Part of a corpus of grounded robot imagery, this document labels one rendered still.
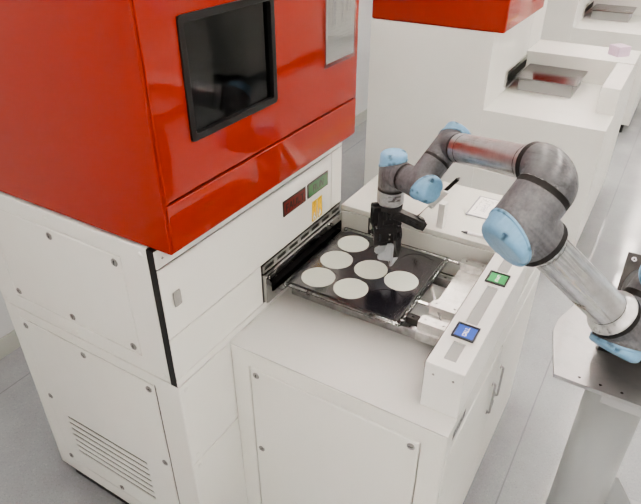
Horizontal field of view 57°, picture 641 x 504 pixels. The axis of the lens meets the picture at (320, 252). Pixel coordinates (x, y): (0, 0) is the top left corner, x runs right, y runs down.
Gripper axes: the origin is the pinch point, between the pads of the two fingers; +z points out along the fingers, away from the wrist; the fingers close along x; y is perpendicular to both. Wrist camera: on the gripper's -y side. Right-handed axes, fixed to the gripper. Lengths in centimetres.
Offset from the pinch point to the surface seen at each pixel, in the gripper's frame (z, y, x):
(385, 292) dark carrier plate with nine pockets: 2.0, 5.5, 11.8
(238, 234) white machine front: -20, 45, 10
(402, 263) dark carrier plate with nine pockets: 2.0, -3.7, -1.4
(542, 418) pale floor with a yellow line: 92, -73, -8
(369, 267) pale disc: 1.9, 6.8, -1.0
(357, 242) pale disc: 2.0, 6.9, -15.7
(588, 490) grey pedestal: 62, -53, 45
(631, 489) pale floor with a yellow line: 92, -88, 29
